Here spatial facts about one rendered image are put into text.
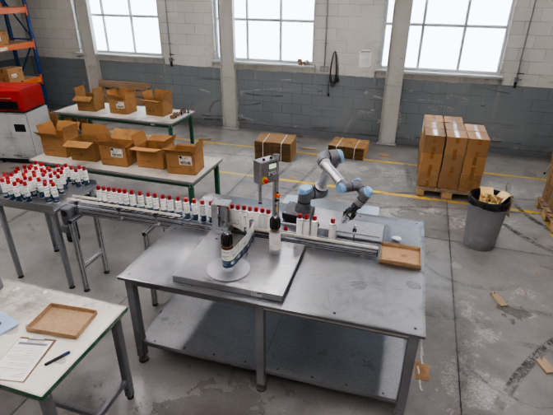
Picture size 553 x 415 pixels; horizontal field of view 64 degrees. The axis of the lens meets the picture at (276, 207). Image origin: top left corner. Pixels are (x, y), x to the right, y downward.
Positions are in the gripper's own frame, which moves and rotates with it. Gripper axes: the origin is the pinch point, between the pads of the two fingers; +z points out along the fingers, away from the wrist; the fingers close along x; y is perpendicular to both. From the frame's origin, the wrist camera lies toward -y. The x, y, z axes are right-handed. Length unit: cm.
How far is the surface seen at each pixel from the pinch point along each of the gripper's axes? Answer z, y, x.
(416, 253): -9, -9, 61
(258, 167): 2, 2, -77
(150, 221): 103, 8, -133
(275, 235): 24, 33, -38
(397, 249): -1.4, -10.9, 48.3
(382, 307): 2, 64, 45
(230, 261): 42, 65, -54
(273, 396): 108, 84, 28
